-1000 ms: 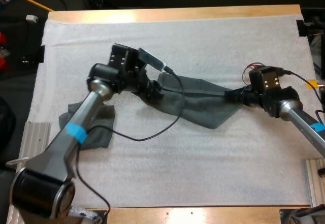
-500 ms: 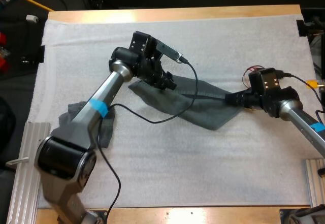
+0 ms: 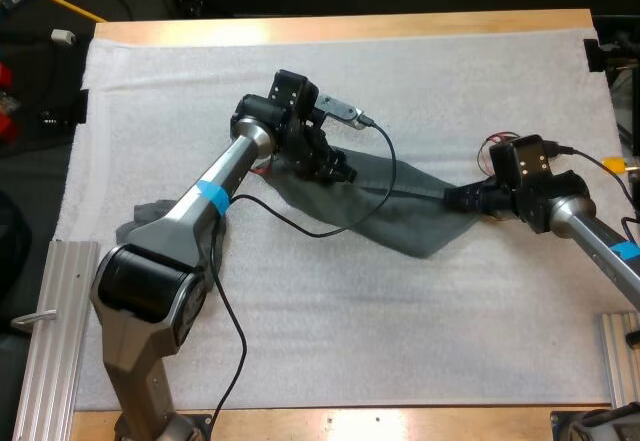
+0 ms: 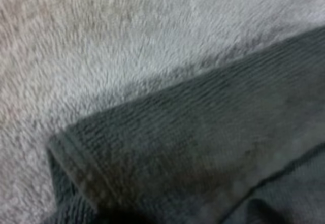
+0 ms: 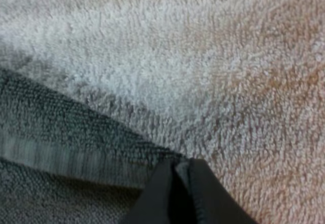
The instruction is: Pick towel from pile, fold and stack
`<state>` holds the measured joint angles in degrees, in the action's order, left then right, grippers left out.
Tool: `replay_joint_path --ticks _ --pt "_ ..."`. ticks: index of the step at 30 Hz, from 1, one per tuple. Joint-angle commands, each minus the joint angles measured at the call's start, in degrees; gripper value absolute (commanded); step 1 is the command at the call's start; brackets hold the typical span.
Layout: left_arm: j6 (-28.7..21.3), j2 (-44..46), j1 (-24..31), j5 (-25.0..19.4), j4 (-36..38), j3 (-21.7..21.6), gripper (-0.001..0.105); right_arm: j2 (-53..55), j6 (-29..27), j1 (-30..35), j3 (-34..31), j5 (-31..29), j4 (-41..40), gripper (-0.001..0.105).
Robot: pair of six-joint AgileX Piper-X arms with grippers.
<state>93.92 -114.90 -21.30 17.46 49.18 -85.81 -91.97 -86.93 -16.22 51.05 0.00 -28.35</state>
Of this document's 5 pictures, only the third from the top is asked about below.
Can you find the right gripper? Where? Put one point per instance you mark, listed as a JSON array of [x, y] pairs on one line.
[[522, 171]]

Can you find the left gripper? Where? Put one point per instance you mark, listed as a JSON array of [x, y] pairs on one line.
[[300, 136]]

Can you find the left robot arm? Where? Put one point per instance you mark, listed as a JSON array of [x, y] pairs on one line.
[[165, 231]]

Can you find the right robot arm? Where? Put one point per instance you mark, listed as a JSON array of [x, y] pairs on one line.
[[590, 231]]

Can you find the yellow clip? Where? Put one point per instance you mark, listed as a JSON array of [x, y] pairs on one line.
[[614, 165]]

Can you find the dark table clamp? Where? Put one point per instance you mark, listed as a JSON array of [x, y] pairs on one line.
[[67, 107], [595, 56]]

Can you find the ribbed aluminium rail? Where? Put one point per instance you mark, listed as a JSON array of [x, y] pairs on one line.
[[52, 341], [620, 361]]

